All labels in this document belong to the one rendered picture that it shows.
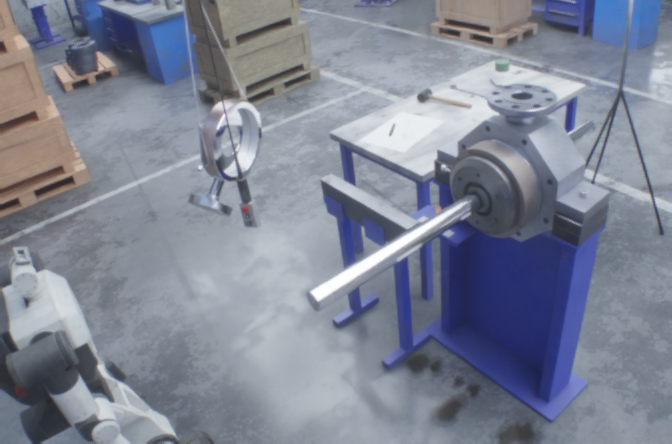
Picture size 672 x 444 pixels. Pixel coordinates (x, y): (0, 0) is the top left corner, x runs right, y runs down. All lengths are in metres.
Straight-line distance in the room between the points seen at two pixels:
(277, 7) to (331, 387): 4.39
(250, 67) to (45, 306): 4.78
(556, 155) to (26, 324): 1.77
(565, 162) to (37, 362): 1.78
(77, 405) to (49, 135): 4.00
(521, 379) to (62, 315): 2.10
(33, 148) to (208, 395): 3.13
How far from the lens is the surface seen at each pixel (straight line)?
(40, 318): 1.57
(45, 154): 5.40
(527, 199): 2.03
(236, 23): 5.93
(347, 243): 2.86
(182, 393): 3.07
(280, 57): 6.28
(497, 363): 2.92
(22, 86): 5.26
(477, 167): 2.04
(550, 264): 2.45
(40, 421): 1.85
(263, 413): 2.85
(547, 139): 2.10
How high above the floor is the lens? 2.24
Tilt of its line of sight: 33 degrees down
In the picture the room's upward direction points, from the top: 8 degrees counter-clockwise
